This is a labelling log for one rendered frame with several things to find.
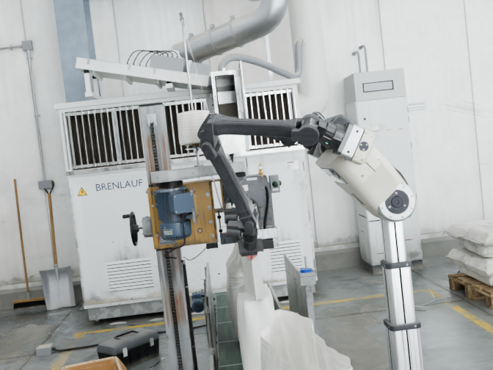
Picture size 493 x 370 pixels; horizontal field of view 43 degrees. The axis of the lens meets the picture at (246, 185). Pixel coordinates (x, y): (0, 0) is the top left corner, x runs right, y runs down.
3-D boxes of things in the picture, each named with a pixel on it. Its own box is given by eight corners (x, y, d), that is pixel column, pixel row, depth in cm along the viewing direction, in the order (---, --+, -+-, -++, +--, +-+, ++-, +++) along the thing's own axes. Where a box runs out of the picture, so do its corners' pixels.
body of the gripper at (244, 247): (238, 243, 269) (237, 232, 263) (261, 240, 269) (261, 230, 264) (239, 255, 264) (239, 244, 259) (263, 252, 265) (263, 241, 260)
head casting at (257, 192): (275, 227, 321) (268, 169, 319) (227, 233, 320) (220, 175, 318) (269, 221, 351) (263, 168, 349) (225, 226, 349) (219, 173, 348)
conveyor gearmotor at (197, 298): (211, 313, 476) (209, 294, 475) (191, 316, 475) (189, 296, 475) (211, 305, 506) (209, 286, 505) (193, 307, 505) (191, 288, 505)
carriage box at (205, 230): (218, 242, 319) (211, 180, 317) (152, 249, 317) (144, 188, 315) (218, 236, 343) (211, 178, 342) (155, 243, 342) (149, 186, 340)
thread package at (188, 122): (213, 143, 297) (210, 106, 296) (178, 147, 296) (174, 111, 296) (213, 144, 314) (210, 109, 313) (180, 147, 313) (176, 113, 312)
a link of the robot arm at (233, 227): (253, 223, 250) (257, 211, 257) (224, 219, 252) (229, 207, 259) (252, 247, 257) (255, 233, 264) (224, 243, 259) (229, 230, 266)
